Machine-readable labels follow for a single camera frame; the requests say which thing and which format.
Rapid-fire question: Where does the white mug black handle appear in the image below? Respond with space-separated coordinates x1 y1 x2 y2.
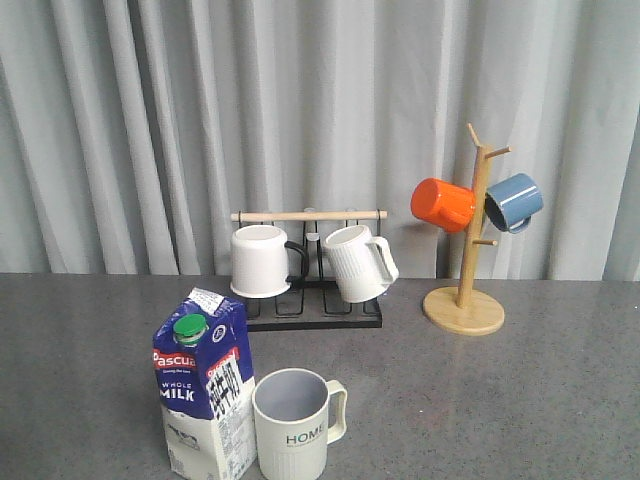
230 225 309 299

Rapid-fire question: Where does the white ribbed mug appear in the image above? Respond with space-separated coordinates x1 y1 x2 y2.
324 225 399 303

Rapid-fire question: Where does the orange mug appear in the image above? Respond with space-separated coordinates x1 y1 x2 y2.
410 178 476 233

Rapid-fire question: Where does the blue mug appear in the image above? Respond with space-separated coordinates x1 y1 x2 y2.
484 173 544 234

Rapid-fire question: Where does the blue white milk carton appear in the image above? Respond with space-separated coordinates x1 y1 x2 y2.
152 288 256 479

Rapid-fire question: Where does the black metal mug rack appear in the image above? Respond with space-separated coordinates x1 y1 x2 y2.
231 208 388 332

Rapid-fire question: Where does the wooden mug tree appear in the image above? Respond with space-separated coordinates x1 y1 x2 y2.
422 124 511 336

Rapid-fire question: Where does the grey curtain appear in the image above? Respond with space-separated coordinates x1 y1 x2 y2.
1 1 639 280

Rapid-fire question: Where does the cream HOME mug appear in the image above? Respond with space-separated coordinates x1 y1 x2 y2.
252 368 348 479

